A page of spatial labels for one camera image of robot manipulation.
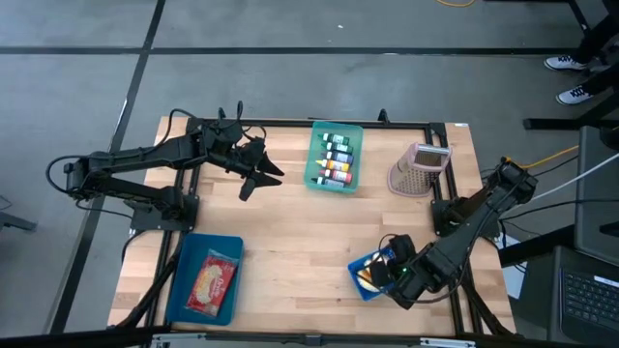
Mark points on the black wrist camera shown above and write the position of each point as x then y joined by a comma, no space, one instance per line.
248,189
402,246

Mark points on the green ink bottle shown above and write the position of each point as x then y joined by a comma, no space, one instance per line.
341,149
337,139

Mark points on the orange ink bottle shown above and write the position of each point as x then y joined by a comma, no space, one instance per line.
333,165

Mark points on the small blue plastic basket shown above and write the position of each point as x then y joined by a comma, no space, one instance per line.
355,270

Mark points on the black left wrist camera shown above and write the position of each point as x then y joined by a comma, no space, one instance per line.
248,189

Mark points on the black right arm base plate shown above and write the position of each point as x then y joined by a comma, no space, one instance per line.
442,224

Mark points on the purple ink bottle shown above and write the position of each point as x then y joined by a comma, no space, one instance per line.
342,158

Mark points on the black laptop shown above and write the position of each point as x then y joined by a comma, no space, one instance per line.
587,295

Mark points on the pink metal box grater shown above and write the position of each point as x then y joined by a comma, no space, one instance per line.
411,181

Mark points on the white paper sheet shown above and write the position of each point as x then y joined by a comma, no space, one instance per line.
515,285

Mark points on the pink ink bottle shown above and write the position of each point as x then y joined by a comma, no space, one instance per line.
340,176

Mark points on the person's white shoe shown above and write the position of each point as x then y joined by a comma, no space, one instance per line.
573,95
563,63

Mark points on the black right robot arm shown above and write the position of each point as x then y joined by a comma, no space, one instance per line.
479,217

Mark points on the red snack packet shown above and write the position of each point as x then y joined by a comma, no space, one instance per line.
210,285

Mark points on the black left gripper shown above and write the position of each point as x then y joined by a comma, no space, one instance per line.
244,154

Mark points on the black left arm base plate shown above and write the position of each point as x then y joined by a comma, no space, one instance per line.
145,222

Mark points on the grey furniture foot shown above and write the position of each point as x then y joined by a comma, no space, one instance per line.
14,222

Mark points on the black aluminium table frame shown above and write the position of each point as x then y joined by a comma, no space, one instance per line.
290,123

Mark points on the black floor beam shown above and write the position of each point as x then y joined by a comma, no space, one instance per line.
532,249

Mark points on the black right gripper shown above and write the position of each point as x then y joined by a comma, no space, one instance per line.
413,285

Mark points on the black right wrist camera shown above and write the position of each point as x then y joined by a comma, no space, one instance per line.
402,246

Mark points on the person's leg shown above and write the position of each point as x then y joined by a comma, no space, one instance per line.
599,38
604,79

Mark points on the teal translucent plastic tray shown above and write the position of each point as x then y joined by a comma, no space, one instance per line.
309,179

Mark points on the black floor stand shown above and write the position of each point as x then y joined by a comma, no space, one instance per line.
551,124

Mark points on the black camera mount beam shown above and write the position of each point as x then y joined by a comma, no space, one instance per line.
309,340

